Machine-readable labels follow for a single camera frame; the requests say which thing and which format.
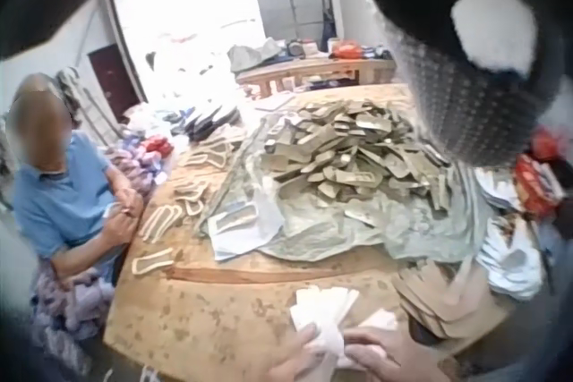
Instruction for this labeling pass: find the striped cloth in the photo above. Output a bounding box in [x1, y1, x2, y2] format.
[56, 66, 123, 147]

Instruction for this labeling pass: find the person's left hand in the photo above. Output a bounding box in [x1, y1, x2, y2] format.
[267, 324, 329, 382]

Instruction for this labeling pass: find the red-orange bag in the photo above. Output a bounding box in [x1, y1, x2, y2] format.
[513, 126, 568, 218]

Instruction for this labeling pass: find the heap of grey-beige shoe insoles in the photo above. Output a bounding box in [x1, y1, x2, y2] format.
[262, 98, 454, 214]

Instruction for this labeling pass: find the pile of dark insoles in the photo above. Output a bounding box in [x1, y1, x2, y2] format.
[168, 103, 244, 142]

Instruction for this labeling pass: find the wooden bench with clutter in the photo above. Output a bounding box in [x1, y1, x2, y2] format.
[227, 36, 400, 95]

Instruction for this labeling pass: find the heap of purple fluffy slippers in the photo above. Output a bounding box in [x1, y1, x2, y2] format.
[30, 259, 118, 359]
[105, 133, 174, 198]

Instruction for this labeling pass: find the heap of white slipper uppers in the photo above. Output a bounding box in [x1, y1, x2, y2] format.
[473, 166, 559, 303]

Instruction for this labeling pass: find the bundle of white fabric pieces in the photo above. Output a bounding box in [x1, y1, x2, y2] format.
[288, 286, 400, 370]

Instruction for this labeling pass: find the dark red door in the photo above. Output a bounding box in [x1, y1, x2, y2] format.
[87, 43, 145, 126]

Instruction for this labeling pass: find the stack of tan insole boards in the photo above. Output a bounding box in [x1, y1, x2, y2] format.
[392, 259, 509, 344]

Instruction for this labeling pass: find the person's right hand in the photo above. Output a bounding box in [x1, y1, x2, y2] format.
[343, 326, 449, 382]

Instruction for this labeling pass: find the white paper sheet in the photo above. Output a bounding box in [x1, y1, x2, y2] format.
[209, 200, 287, 263]

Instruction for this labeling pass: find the group of beige cutout frames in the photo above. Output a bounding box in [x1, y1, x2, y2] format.
[131, 134, 235, 276]

